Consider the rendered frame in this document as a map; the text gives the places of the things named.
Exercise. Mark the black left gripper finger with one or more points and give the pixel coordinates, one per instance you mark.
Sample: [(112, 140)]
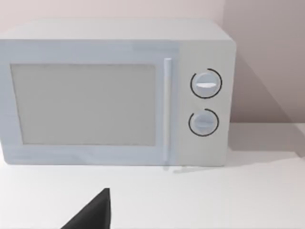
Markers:
[(97, 212)]

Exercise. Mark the pale microwave knob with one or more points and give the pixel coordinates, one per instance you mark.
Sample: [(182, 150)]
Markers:
[(203, 122), (206, 83)]

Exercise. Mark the pale microwave oven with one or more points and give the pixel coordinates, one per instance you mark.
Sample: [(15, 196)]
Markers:
[(202, 148)]

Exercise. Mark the pale microwave door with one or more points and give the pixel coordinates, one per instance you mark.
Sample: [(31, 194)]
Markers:
[(83, 102)]

